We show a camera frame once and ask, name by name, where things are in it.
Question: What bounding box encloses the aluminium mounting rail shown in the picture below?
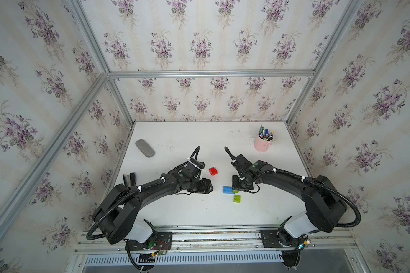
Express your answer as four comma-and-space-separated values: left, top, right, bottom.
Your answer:
72, 225, 358, 255

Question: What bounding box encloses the blue lego brick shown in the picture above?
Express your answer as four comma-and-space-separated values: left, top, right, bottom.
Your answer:
222, 186, 234, 194

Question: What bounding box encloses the pink pen cup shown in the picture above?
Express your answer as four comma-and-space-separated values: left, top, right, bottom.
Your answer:
254, 133, 273, 152

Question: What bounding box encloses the black stapler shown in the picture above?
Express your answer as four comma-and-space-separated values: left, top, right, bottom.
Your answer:
123, 172, 136, 188

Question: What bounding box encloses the white vented cable duct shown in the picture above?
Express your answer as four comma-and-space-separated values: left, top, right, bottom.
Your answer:
84, 250, 284, 267

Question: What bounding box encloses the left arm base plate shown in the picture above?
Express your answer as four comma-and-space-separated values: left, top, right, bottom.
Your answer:
125, 232, 173, 255

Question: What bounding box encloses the red lego brick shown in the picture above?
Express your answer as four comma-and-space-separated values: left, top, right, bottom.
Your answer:
209, 167, 218, 176

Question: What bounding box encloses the grey oval eraser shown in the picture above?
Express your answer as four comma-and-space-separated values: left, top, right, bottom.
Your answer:
135, 139, 156, 158

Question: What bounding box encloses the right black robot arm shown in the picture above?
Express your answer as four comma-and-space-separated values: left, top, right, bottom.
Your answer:
229, 154, 362, 241

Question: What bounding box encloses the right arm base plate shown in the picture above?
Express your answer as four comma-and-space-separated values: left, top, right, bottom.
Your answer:
259, 229, 308, 249

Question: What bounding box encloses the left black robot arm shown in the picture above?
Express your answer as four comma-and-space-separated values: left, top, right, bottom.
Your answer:
86, 158, 214, 245

